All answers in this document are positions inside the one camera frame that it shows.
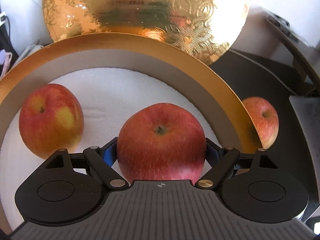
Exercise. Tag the dark curved desk shelf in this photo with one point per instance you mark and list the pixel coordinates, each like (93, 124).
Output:
(305, 56)

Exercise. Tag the gold round box lid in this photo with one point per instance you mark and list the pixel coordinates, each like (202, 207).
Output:
(204, 29)

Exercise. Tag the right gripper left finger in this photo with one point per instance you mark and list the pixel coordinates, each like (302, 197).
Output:
(70, 186)

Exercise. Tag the grey paper stack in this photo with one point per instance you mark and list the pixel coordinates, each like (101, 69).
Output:
(307, 112)

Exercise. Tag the red streaked apple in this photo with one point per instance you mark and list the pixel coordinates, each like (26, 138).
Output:
(265, 119)

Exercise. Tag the gold gift box base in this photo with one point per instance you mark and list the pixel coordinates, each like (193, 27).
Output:
(220, 106)

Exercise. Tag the red apple with yellow patch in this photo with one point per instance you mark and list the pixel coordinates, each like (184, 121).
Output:
(51, 118)

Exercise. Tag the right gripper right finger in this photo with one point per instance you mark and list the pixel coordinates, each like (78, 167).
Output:
(253, 186)

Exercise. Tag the deep red apple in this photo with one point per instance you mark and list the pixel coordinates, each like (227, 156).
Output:
(161, 142)

